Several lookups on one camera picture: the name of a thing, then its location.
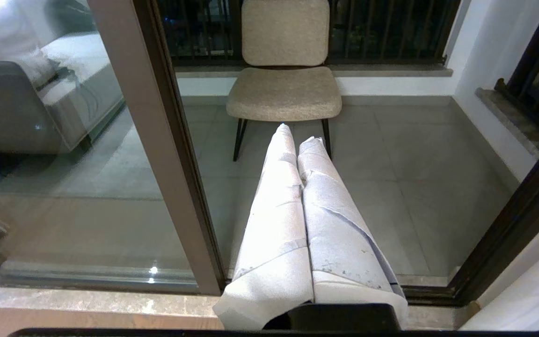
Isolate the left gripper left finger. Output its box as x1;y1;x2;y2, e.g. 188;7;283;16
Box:
212;124;314;331

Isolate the black balcony railing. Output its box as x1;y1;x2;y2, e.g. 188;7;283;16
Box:
156;0;462;66

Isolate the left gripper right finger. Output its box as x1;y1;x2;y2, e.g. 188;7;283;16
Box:
297;136;409;328

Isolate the black window grille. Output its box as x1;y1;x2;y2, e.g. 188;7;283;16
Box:
494;0;539;136

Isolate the beige upholstered chair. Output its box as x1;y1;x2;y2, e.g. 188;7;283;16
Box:
226;0;342;162

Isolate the dark door frame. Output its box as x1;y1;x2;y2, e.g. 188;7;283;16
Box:
403;136;539;307

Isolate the sliding glass balcony door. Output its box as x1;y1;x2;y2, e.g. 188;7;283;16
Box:
0;0;226;296

